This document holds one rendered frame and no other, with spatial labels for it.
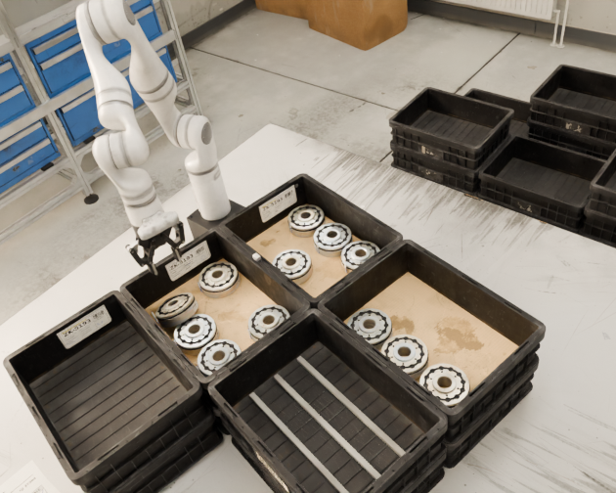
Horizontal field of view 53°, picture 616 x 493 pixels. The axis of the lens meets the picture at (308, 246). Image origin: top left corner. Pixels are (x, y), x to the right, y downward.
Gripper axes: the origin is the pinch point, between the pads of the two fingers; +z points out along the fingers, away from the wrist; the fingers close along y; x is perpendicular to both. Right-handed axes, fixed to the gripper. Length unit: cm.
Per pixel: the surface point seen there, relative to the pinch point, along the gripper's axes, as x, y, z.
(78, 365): -4.9, 27.4, 19.1
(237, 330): 13.8, -6.7, 18.4
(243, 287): 3.3, -15.8, 18.2
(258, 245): -6.8, -27.6, 17.9
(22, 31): -187, -27, 6
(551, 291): 52, -79, 30
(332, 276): 16.9, -34.5, 17.9
